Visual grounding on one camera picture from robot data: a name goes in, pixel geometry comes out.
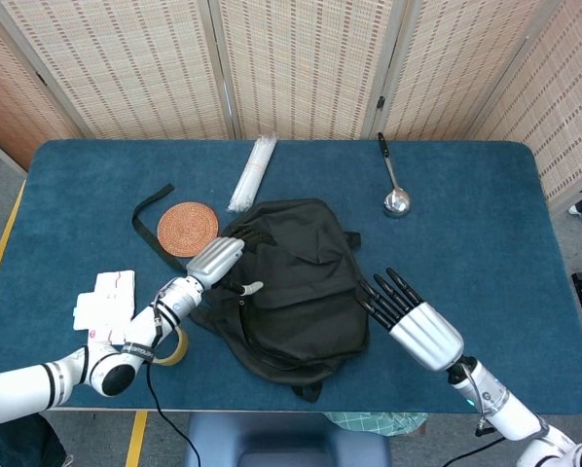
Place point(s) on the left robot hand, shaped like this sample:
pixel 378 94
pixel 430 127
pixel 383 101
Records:
pixel 215 260

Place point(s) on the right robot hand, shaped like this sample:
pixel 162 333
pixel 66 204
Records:
pixel 422 331

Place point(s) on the black fabric backpack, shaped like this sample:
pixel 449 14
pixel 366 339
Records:
pixel 310 292

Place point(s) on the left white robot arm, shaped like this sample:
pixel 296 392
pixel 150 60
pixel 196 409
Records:
pixel 18 389

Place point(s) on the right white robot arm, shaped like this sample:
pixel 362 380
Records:
pixel 510 413

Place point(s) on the round woven rattan coaster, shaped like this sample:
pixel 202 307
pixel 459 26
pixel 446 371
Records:
pixel 186 231

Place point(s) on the yellowish clear tape roll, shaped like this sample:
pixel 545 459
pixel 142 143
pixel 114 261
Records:
pixel 181 348

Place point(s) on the blue carpet table cover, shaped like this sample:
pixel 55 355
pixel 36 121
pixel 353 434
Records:
pixel 466 243

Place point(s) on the plastic-wrapped white cup stack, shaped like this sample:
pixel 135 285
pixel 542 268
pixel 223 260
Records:
pixel 254 170

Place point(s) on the green checked cloth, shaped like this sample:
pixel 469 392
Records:
pixel 369 422

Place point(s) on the white tissue pack red print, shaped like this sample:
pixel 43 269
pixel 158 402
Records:
pixel 106 301

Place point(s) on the blue padded seat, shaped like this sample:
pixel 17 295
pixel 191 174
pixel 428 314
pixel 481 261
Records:
pixel 281 438

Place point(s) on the woven bamboo folding screen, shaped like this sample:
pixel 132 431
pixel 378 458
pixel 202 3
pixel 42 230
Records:
pixel 125 73

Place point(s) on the black screen hinge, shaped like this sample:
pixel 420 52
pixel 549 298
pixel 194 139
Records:
pixel 381 102
pixel 42 78

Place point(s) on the dark trouser leg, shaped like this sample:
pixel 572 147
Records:
pixel 9 442

